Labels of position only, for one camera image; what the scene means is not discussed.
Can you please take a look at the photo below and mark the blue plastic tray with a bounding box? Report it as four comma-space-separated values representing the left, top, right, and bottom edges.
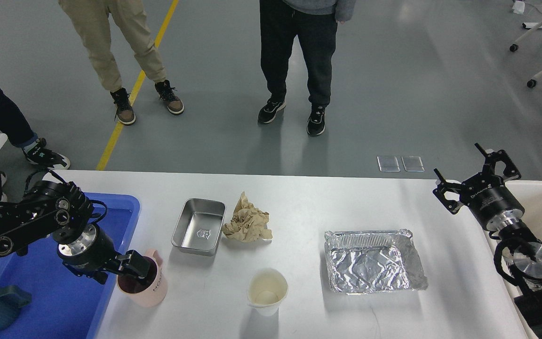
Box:
0, 191, 140, 339

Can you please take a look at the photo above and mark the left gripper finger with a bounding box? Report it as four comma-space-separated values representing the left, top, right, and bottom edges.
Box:
113, 250, 158, 287
63, 263, 108, 285

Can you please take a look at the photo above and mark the floor outlet plate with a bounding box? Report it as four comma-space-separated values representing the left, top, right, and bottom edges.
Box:
377, 156, 400, 172
401, 156, 424, 172

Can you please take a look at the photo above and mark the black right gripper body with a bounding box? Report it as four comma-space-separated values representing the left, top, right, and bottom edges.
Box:
460, 177, 525, 232

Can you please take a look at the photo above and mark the right floor outlet plate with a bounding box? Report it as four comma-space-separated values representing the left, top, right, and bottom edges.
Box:
401, 156, 424, 172

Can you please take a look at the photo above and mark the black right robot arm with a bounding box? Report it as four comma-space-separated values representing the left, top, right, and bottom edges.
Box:
433, 144, 542, 339

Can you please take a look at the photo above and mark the person in beige trousers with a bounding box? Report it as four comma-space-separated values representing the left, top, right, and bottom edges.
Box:
58, 0, 184, 126

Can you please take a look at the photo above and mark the aluminium foil tray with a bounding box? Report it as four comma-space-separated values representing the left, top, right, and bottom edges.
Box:
324, 229, 429, 295

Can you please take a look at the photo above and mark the pink mug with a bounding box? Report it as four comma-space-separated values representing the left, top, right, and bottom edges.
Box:
117, 248, 168, 307

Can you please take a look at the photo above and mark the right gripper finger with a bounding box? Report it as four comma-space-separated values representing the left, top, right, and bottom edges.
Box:
474, 143, 522, 185
433, 169, 469, 215

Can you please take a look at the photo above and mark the crumpled brown paper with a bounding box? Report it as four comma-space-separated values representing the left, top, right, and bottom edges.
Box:
221, 192, 273, 243

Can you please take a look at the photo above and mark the white paper cup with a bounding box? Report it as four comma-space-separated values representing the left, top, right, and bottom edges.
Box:
247, 268, 289, 317

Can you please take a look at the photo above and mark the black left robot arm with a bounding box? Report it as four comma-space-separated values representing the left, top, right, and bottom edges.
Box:
0, 172, 153, 285

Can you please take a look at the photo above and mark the white plastic bin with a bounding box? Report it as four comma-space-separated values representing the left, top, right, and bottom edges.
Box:
475, 179, 542, 327

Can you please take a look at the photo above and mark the left floor outlet plate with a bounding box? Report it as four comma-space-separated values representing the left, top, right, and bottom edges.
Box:
377, 156, 400, 172

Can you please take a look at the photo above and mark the stainless steel rectangular tray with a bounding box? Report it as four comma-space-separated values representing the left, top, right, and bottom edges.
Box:
171, 198, 225, 256

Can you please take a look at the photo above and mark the person in dark jeans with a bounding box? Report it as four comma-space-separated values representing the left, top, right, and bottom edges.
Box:
0, 88, 71, 170

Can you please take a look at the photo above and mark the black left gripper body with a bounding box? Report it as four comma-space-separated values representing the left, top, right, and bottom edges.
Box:
57, 224, 118, 272

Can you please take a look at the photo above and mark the person in black trousers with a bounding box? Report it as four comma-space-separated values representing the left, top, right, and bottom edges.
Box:
257, 0, 357, 137

